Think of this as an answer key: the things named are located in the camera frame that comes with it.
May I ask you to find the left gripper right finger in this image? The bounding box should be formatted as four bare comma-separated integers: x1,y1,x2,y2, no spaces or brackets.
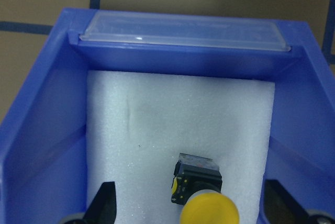
264,180,334,223

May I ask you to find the yellow push button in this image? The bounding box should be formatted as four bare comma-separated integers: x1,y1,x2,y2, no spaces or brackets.
171,153,240,224

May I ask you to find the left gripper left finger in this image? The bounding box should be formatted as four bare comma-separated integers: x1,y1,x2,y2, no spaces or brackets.
59,182,117,223

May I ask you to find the left blue plastic bin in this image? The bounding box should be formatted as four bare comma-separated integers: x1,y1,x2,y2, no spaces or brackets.
1,8,334,223

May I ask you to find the left white foam pad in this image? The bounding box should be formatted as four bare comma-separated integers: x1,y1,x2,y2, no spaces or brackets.
86,71,275,223

